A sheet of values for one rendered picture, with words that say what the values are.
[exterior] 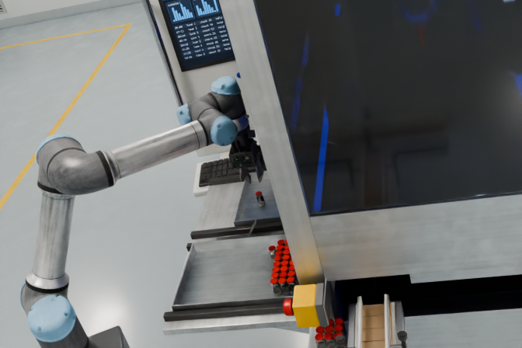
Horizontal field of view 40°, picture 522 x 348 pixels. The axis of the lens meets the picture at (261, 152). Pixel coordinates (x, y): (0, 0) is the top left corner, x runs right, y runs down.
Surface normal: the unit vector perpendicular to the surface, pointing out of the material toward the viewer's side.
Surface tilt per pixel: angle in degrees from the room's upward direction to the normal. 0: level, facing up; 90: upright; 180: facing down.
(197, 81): 90
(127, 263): 0
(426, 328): 90
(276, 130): 90
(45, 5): 90
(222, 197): 0
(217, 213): 0
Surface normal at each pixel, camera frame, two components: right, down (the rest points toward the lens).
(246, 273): -0.23, -0.83
